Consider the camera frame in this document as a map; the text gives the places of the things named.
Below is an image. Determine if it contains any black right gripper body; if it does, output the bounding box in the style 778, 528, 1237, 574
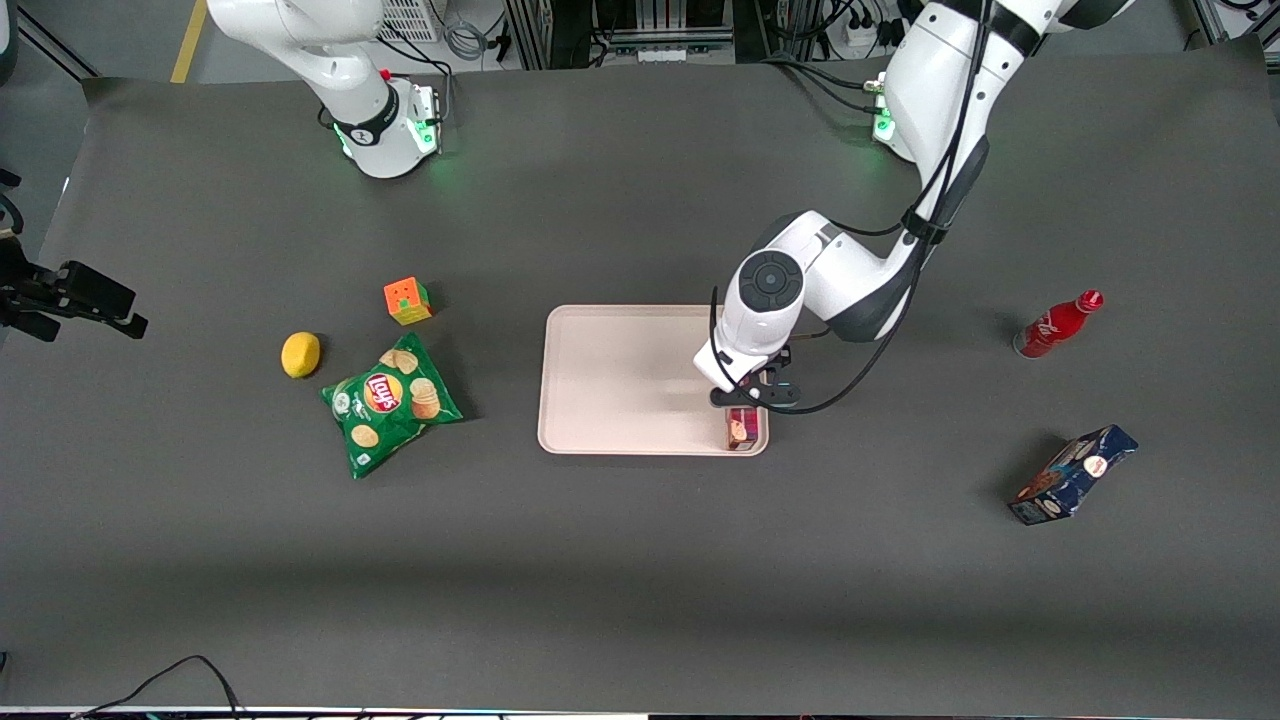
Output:
0, 240, 63, 341

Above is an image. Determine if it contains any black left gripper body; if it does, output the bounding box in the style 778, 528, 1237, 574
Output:
710, 345, 802, 410

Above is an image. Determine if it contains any pale pink plastic tray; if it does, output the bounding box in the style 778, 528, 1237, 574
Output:
538, 304, 770, 457

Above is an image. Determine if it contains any dark blue cookie box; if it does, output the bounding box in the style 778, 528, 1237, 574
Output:
1008, 425, 1139, 526

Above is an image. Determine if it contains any white vented box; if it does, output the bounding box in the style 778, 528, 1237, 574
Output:
378, 0, 443, 43

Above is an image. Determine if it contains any yellow lemon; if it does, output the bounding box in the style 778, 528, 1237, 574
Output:
281, 331, 322, 380

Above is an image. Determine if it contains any dark grey table mat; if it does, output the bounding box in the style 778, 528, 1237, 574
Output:
0, 40, 1280, 717

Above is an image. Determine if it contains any green chips bag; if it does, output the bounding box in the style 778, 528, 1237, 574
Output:
321, 333, 464, 480

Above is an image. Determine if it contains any orange green puzzle cube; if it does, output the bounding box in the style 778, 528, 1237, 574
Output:
383, 277, 433, 326

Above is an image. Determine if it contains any red cola bottle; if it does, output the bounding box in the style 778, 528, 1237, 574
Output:
1013, 289, 1105, 359

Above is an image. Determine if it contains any white power strip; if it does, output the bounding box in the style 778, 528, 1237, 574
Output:
838, 12, 901, 57

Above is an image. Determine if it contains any aluminium equipment rack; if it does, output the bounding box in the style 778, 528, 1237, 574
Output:
503, 0, 743, 69

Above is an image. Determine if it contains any black left base cable bundle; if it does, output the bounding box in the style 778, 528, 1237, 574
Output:
758, 52, 891, 113

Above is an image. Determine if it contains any thin black loose cable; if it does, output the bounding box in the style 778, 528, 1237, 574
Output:
72, 655, 243, 720

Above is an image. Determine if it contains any black right base cable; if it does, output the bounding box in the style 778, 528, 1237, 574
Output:
378, 28, 456, 126

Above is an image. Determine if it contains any grey coiled cable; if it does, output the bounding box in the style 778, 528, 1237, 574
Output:
442, 18, 489, 63

